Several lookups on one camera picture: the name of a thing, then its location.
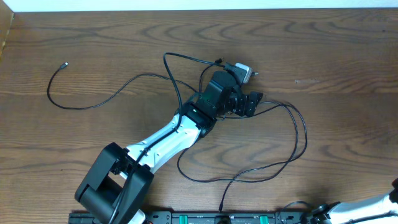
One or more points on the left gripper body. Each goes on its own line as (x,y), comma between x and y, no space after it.
(242,106)

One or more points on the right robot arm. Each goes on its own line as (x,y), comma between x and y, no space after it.
(381,209)

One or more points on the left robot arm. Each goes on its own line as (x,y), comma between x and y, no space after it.
(114,188)

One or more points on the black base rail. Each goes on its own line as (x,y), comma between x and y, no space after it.
(285,215)

